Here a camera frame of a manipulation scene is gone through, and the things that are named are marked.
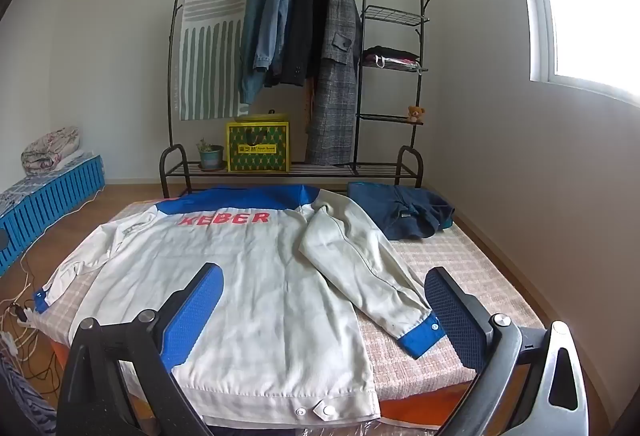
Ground grey striped white cloth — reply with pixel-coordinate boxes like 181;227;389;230
176;0;256;121

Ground yellow green patterned box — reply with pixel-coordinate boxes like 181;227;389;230
226;113;292;174

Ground floral quilt bundle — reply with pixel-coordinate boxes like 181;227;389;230
21;126;82;174

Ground small potted plant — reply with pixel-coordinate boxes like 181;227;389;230
196;138;225;171

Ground blue denim jacket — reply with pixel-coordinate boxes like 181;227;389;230
239;0;273;105

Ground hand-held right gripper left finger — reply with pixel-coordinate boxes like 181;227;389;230
57;262;224;436

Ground pink checked bed blanket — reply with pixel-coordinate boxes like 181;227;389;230
37;188;546;402

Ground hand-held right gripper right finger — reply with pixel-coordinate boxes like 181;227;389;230
424;266;588;436

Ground dark striped cloth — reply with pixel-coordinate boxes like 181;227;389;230
0;351;58;436

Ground navy folded garment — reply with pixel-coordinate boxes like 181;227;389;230
347;182;456;241

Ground blue denim jeans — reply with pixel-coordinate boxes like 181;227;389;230
252;0;300;89

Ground white and blue jacket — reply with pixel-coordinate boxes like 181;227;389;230
34;185;443;429

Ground white framed window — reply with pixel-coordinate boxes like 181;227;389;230
502;0;640;104

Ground tangle of thin cables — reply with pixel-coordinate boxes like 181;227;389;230
0;256;66;382

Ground black coat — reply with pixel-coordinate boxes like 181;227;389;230
272;0;331;86

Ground folded clothes pile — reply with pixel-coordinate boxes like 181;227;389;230
361;46;420;69

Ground blue slatted platform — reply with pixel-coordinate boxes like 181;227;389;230
0;153;106;277

